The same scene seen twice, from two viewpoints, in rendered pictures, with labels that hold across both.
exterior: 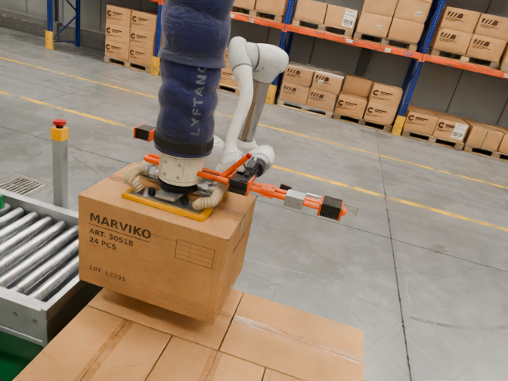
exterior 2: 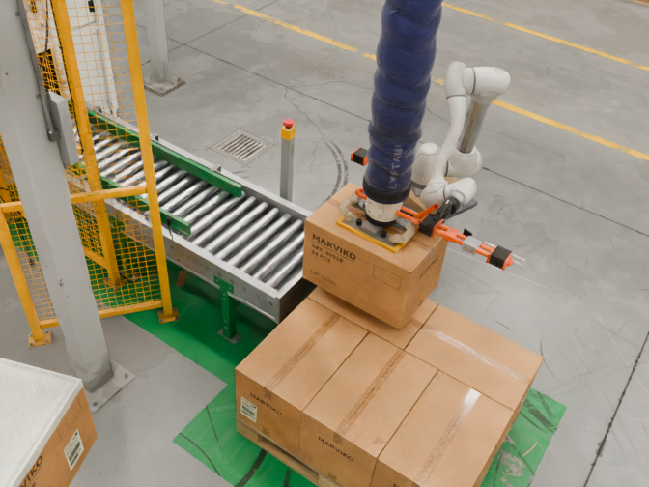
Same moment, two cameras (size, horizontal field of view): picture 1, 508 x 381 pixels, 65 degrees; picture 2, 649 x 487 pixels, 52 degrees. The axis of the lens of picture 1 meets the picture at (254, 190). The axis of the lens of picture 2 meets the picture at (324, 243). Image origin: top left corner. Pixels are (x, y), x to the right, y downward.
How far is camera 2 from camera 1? 1.70 m
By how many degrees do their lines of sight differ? 25
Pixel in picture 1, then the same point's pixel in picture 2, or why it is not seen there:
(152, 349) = (352, 339)
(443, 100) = not seen: outside the picture
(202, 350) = (390, 347)
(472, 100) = not seen: outside the picture
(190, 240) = (383, 267)
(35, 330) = (270, 310)
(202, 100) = (399, 164)
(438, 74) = not seen: outside the picture
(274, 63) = (492, 89)
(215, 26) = (409, 118)
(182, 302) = (377, 309)
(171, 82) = (376, 151)
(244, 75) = (456, 106)
